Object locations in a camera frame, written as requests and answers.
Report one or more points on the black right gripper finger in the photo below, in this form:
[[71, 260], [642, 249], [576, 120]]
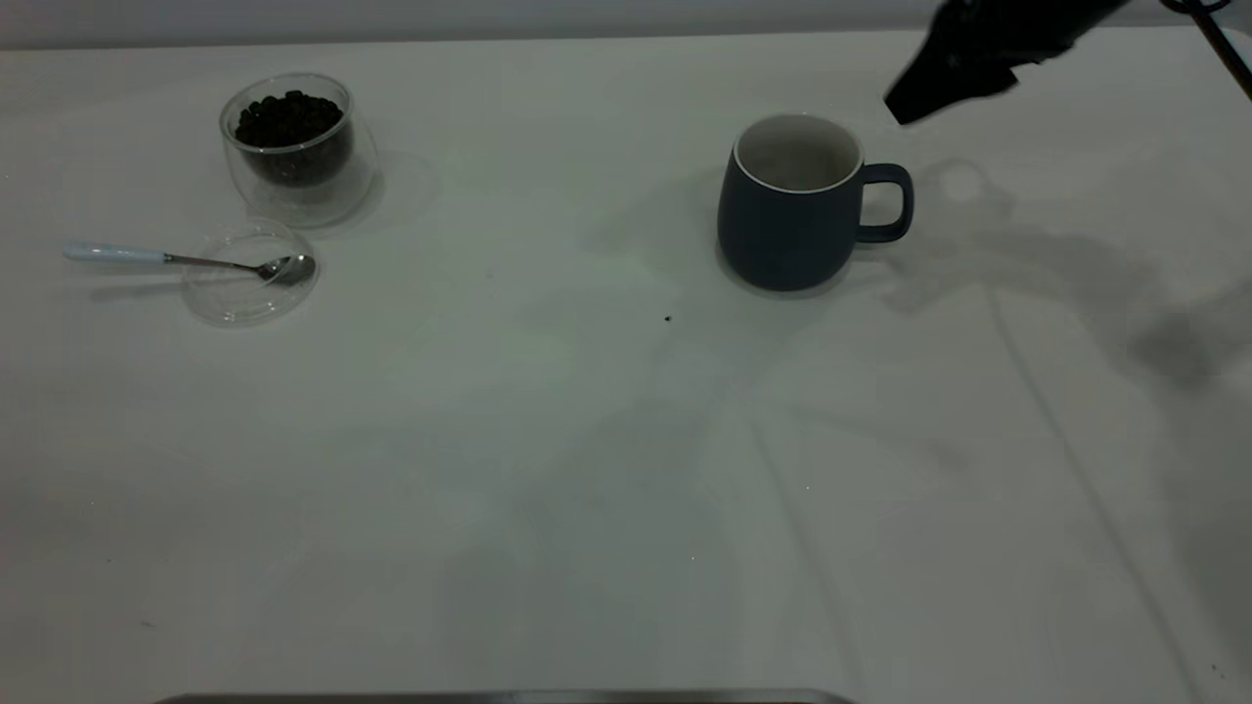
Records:
[[954, 68]]

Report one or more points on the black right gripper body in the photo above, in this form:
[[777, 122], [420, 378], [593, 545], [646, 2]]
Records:
[[1037, 24]]

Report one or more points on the dark grey ceramic mug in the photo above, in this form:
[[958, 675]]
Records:
[[782, 235]]

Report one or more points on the dark roasted coffee beans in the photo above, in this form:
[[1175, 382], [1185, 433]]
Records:
[[290, 122]]

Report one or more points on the double-walled clear glass cup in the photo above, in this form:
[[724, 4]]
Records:
[[293, 200]]

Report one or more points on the clear glass saucer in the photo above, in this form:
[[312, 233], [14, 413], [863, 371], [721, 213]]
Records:
[[235, 298]]

